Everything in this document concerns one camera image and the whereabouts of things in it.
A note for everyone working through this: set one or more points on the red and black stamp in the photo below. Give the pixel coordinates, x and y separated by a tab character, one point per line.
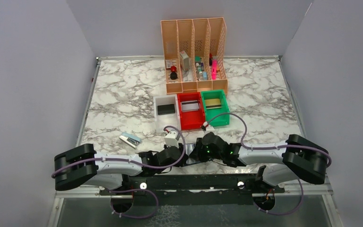
173	74

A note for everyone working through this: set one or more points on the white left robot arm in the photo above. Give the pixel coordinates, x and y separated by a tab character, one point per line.
85	166

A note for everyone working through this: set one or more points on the green plastic bin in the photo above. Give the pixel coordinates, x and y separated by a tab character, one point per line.
222	120

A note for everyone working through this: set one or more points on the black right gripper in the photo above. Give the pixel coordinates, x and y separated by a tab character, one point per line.
196	153

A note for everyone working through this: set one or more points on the navy blue card holder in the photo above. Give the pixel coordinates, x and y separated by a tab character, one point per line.
192	154

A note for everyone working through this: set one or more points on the light blue stapler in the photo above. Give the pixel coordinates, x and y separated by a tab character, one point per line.
130	139

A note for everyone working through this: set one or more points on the peach desk file organizer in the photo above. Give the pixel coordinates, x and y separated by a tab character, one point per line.
203	39

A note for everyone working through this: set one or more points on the pink highlighter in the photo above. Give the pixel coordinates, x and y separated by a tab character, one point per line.
214	69

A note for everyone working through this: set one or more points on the white box in organizer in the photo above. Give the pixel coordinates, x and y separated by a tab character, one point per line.
184	60

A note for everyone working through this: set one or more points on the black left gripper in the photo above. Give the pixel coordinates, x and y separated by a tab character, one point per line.
182	162

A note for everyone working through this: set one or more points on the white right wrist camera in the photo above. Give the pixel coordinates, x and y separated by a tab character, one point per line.
206	127

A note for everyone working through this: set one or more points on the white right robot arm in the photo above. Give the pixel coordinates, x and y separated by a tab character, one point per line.
295	158

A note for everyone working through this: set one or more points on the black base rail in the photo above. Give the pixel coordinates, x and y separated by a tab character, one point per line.
185	190

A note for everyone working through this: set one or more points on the black card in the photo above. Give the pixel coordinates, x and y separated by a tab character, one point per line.
166	109

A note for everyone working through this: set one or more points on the red plastic bin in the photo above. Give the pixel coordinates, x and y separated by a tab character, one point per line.
194	119

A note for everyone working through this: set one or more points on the white plastic bin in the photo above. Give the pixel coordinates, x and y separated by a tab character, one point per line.
161	121

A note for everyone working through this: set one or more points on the silver card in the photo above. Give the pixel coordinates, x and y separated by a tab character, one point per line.
189	106

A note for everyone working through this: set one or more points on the gold card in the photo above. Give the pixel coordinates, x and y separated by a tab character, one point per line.
213	103

